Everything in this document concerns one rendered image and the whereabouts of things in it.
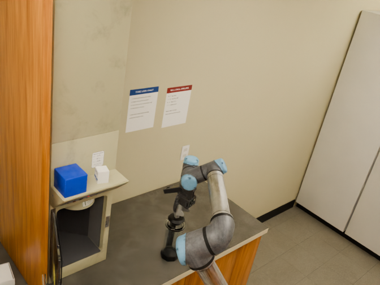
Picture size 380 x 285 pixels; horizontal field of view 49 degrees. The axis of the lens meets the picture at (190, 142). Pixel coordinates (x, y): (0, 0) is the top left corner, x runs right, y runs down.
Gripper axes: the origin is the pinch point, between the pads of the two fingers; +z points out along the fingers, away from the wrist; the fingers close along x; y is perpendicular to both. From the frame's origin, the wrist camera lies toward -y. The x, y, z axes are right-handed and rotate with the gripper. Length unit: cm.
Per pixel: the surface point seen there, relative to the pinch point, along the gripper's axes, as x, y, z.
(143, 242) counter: -1.7, -16.7, 28.9
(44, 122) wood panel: -66, -25, -63
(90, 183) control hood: -43, -22, -28
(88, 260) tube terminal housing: -36, -26, 25
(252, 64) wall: 123, -27, -54
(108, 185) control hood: -38, -16, -28
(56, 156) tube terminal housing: -54, -31, -42
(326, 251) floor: 205, 64, 123
